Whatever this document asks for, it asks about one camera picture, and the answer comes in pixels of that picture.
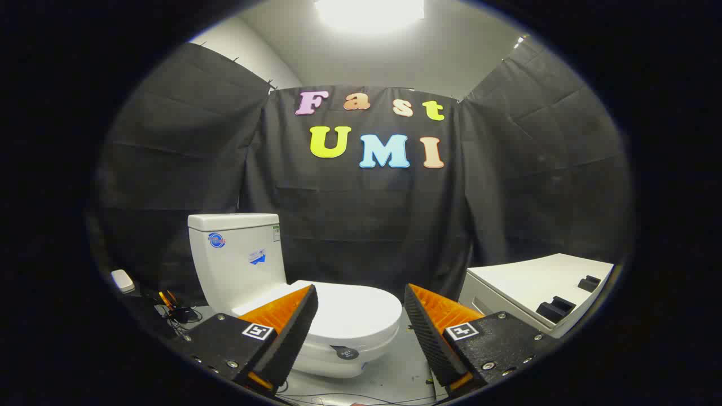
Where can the ceiling light panel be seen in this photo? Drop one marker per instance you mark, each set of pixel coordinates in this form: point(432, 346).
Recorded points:
point(369, 12)

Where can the black block on cabinet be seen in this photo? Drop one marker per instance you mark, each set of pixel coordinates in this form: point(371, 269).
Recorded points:
point(589, 283)
point(555, 309)

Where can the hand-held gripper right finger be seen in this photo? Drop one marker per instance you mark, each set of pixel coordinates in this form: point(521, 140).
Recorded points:
point(426, 332)

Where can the black backdrop cloth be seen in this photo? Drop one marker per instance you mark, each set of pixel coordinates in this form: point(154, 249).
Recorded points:
point(366, 214)

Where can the small black device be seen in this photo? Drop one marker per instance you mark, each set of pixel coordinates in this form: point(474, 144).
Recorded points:
point(181, 313)

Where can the white drawer cabinet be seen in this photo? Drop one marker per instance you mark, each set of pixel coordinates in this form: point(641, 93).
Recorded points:
point(524, 282)

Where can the small white device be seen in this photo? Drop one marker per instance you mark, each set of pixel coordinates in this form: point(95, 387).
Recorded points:
point(122, 280)

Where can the white ceramic toilet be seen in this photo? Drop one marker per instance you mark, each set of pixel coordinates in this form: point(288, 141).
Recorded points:
point(237, 265)

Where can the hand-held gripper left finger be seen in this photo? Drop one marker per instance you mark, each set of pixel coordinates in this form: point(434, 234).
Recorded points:
point(293, 332)

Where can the white toilet lid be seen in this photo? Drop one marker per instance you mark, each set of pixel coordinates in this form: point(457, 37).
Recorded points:
point(355, 310)

